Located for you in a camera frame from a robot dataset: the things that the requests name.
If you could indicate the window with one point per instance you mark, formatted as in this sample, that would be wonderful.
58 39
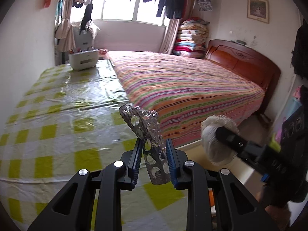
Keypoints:
125 7

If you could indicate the white air cooler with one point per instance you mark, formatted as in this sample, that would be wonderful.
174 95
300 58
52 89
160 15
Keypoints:
83 38

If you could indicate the white fuzzy wad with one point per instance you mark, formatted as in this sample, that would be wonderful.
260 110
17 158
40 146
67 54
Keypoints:
211 146

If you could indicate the silver blister pack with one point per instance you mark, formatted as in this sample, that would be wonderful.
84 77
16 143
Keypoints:
134 120

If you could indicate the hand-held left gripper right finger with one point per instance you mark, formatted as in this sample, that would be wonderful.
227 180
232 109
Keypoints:
171 163

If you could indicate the black hanging garment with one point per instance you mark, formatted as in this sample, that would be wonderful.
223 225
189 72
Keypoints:
86 19

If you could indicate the wooden headboard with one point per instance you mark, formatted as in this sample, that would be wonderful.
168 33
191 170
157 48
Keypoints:
240 62

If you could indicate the stack of folded quilts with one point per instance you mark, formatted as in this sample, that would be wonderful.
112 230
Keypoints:
191 38

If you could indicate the pink straight curtain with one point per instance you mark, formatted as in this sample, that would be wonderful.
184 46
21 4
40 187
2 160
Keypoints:
170 37

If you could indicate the bed with striped sheet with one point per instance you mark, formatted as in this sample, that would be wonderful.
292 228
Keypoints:
180 89

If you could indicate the pink blue bag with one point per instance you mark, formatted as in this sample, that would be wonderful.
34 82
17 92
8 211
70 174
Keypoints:
292 105

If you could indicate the dark hanging clothes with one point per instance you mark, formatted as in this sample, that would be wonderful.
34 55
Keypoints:
300 50

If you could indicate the white storage box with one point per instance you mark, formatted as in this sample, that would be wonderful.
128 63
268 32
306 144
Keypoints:
83 60

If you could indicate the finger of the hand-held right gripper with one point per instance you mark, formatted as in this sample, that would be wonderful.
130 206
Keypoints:
235 142

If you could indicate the framed picture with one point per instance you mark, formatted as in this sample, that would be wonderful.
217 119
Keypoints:
258 9

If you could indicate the pink tied curtain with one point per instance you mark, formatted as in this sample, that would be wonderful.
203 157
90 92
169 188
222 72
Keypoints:
65 28

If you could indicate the pink cloth on floor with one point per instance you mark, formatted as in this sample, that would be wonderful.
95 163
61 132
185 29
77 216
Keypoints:
103 51

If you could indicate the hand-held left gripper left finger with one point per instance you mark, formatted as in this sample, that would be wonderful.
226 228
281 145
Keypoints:
137 163

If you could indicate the person's right hand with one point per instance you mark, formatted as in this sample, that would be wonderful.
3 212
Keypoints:
274 216

